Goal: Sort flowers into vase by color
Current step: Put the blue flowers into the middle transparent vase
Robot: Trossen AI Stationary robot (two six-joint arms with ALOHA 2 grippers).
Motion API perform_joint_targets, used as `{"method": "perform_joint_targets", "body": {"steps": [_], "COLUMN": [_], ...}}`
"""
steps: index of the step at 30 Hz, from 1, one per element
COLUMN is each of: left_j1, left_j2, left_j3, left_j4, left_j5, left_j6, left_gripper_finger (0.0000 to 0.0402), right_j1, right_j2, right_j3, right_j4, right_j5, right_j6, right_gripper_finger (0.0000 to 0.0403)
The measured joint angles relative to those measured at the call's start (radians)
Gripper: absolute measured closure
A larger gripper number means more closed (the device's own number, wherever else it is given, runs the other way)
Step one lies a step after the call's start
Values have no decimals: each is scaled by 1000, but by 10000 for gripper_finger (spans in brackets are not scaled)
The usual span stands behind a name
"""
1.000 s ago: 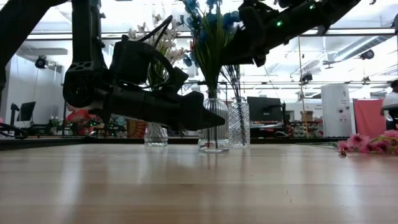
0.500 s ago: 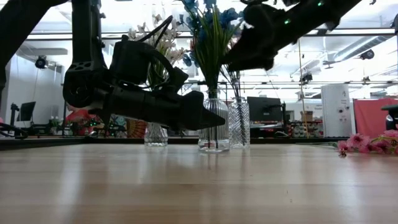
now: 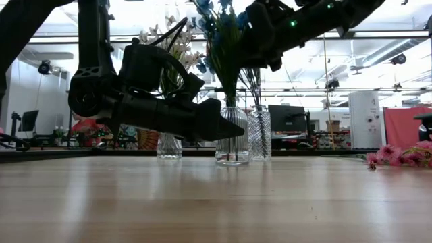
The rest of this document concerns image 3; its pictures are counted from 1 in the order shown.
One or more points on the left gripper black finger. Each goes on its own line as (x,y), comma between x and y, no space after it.
(216,125)

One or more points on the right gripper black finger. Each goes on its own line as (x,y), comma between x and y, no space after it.
(248,59)

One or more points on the ribbed clear glass vase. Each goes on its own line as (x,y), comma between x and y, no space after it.
(233,148)

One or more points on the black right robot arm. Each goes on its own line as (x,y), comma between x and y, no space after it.
(330,17)

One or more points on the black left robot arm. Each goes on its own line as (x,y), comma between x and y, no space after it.
(91,33)

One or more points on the conical clear glass vase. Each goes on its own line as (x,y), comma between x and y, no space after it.
(169,146)

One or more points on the diamond-cut clear glass vase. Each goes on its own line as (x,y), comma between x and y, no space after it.
(260,135)

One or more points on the orange fan-pattern panel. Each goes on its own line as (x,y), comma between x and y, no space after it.
(148,140)

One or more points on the person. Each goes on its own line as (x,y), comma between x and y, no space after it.
(86,126)

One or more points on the black monitor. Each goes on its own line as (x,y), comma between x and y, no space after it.
(287,118)
(28,121)

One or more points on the white pillar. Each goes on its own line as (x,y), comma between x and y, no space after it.
(364,114)

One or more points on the long ceiling light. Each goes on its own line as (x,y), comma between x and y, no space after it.
(50,40)

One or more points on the orange partition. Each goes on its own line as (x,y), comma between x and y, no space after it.
(405,125)

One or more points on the black ceiling camera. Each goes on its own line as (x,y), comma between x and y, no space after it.
(45,67)
(399,59)

